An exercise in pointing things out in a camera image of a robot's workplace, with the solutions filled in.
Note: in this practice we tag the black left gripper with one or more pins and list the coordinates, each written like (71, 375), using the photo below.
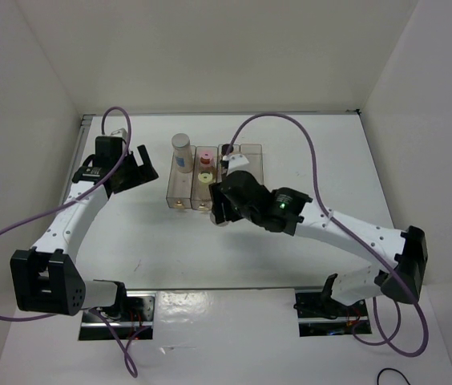
(142, 173)

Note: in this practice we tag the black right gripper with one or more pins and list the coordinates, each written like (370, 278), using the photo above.
(217, 196)

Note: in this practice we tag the white-lid red-label spice jar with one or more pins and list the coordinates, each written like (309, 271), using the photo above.
(213, 219)

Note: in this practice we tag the tall silver-lid blue-label spice jar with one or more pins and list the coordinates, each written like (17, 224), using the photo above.
(182, 152)

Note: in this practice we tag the yellow-lid spice jar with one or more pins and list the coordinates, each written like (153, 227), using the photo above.
(204, 180)

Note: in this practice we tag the pink-lid spice jar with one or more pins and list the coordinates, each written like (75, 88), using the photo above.
(206, 160)

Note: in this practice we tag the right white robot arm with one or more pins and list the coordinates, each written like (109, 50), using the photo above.
(397, 257)

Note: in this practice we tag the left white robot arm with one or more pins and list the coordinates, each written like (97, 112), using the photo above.
(45, 277)

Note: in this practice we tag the clear bin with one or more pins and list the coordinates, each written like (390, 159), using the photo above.
(254, 155)
(196, 203)
(228, 162)
(179, 188)

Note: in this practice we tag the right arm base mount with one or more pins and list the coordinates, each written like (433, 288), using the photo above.
(316, 318)

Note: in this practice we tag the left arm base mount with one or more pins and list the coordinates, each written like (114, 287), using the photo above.
(136, 321)

